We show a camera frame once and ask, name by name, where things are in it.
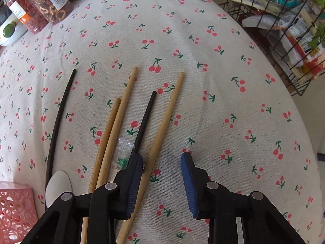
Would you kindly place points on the jar of red goji berries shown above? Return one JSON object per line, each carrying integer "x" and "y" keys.
{"x": 28, "y": 17}

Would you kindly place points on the black chopstick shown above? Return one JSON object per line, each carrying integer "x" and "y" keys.
{"x": 59, "y": 111}
{"x": 146, "y": 117}

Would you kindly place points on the dark green pumpkin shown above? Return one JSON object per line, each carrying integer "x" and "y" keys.
{"x": 3, "y": 15}

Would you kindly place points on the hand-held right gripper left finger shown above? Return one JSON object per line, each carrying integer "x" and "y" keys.
{"x": 133, "y": 183}

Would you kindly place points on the pile of food packets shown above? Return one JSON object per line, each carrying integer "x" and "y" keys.
{"x": 292, "y": 35}

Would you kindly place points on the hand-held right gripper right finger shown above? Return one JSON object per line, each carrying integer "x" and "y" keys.
{"x": 189, "y": 183}

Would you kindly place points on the white spoon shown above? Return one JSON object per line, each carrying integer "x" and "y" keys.
{"x": 57, "y": 183}

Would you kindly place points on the green lime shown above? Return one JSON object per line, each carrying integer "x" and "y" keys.
{"x": 8, "y": 29}

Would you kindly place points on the wooden chopstick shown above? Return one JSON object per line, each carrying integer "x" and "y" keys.
{"x": 109, "y": 129}
{"x": 165, "y": 122}
{"x": 127, "y": 94}

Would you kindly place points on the green leafy herbs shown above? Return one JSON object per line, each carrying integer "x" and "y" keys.
{"x": 317, "y": 35}

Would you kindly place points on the pink perforated plastic basket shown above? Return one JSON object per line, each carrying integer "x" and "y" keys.
{"x": 15, "y": 213}

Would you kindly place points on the jar of dried fruit rings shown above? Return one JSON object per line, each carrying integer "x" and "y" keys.
{"x": 48, "y": 2}

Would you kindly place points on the white bowl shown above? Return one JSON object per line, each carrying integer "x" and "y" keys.
{"x": 12, "y": 39}

